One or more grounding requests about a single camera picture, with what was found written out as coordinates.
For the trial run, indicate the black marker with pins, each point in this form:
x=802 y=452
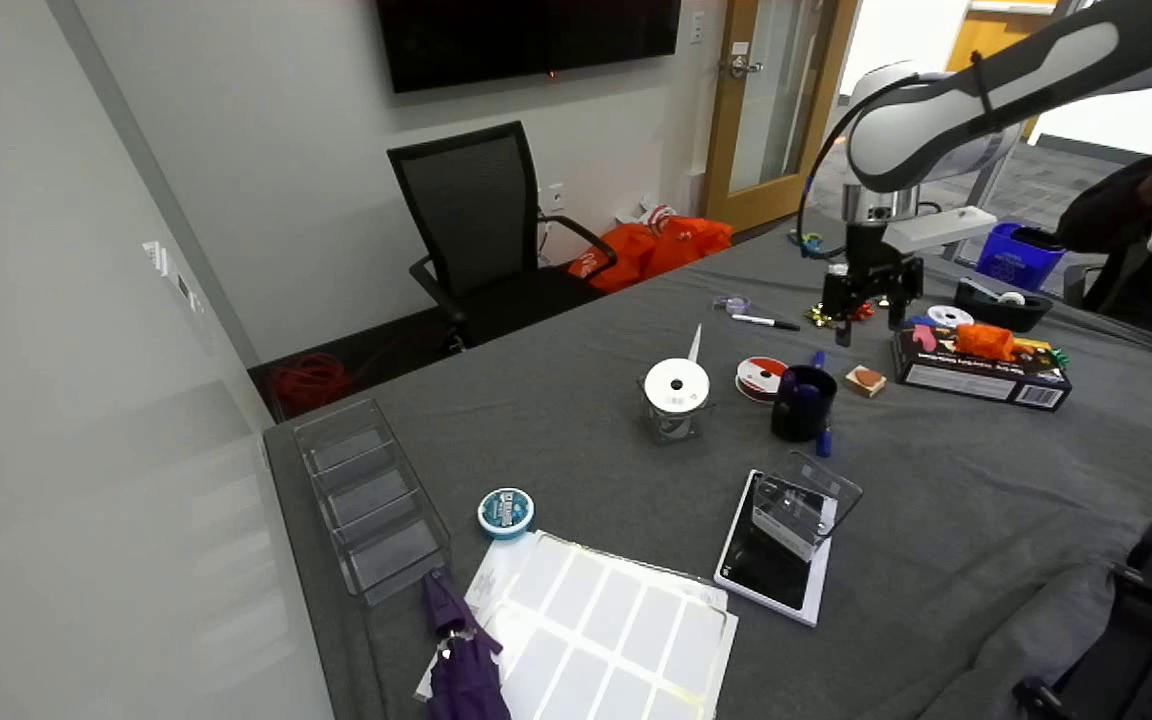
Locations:
x=770 y=320

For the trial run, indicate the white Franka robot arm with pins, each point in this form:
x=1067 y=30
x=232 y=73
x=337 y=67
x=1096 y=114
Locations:
x=1000 y=95

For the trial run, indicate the black tape dispenser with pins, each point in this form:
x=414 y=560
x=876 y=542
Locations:
x=1021 y=308

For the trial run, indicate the black robot stand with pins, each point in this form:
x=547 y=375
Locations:
x=1136 y=641

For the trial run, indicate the gold gift bow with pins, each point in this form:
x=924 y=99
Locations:
x=817 y=317

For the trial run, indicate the clear plastic tray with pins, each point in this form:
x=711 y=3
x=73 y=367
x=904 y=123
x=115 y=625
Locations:
x=369 y=501

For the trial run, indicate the orange ribbon bow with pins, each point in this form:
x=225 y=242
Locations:
x=983 y=341

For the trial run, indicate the person in dark clothing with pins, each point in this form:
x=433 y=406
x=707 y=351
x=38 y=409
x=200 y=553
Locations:
x=1136 y=266

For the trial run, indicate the red gift bow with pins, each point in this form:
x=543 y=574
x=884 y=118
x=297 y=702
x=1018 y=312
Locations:
x=864 y=308

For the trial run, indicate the clear plastic box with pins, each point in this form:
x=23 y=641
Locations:
x=802 y=505

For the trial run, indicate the white tape roll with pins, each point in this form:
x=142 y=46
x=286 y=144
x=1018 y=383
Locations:
x=949 y=317

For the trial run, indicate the white tablet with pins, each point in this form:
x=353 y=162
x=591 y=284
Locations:
x=762 y=574

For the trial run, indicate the orange wooden door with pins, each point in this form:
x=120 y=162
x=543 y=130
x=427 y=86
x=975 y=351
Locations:
x=991 y=37

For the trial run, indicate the small clear cap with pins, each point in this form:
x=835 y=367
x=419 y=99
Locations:
x=732 y=305

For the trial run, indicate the gray tablecloth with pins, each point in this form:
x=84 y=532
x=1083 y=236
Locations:
x=576 y=426

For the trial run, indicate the black wall television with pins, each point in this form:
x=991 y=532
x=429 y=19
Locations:
x=523 y=42

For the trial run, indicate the blue tape roll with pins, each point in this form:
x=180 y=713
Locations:
x=507 y=511

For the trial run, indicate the blue utility knife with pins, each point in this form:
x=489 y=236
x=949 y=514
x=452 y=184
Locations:
x=806 y=390

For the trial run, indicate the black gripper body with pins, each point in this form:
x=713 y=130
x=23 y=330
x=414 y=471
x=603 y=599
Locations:
x=876 y=273

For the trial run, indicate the orange bag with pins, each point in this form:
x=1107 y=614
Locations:
x=651 y=250

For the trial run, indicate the purple cloth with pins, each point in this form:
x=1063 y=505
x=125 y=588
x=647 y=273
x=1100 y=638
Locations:
x=470 y=664

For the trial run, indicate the orange ribbon spool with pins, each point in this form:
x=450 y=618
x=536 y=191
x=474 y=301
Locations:
x=758 y=378

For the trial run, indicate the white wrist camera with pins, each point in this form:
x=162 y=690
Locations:
x=941 y=231

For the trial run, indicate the black office chair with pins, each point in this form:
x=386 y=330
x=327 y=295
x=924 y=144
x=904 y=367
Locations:
x=470 y=203

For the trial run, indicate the wooden door with glass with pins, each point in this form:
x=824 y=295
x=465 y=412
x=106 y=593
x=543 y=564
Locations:
x=720 y=133

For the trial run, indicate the blue green scissors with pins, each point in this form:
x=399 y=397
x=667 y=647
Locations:
x=811 y=245

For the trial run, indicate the green gift bow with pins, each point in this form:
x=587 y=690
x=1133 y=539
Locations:
x=1050 y=352

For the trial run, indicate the black cup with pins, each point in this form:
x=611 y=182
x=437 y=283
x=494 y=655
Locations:
x=799 y=426

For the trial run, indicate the white wall thermostat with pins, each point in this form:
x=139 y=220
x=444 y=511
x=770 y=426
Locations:
x=162 y=263

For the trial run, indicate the blue plastic bin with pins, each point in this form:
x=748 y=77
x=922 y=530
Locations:
x=1018 y=252

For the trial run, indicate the blue marker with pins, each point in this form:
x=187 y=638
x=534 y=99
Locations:
x=817 y=359
x=824 y=447

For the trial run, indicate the black cardboard box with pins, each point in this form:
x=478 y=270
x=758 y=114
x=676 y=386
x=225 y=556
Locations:
x=976 y=383

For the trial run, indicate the small wooden block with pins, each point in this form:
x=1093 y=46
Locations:
x=864 y=383

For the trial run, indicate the white label sheets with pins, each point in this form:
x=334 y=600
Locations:
x=603 y=625

